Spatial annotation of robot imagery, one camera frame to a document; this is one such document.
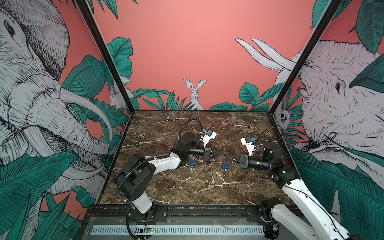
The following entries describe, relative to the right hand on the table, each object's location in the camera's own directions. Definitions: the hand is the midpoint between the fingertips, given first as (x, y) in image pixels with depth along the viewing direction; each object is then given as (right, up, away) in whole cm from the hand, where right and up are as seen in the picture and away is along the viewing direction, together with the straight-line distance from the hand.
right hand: (229, 158), depth 69 cm
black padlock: (-8, -8, +24) cm, 26 cm away
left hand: (-2, +1, +1) cm, 3 cm away
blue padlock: (-19, -8, +23) cm, 30 cm away
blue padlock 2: (+3, -10, +21) cm, 23 cm away
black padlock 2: (-2, 0, +3) cm, 3 cm away
